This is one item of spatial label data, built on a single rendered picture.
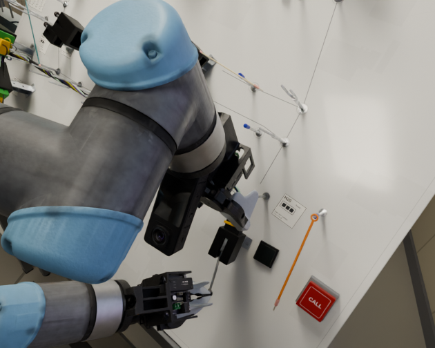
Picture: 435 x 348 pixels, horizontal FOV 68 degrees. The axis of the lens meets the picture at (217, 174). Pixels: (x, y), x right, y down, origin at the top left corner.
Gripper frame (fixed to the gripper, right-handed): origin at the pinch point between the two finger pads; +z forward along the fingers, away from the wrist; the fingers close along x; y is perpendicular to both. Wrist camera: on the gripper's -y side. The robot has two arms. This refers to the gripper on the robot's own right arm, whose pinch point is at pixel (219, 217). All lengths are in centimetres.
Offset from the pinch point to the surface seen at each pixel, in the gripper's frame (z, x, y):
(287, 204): 11.7, -6.0, 10.7
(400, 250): 186, -52, 71
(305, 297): 14.2, -16.4, -2.6
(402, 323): 162, -63, 25
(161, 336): 28.2, 6.9, -25.2
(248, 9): -2.3, 18.3, 40.9
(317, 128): 5.2, -5.1, 24.7
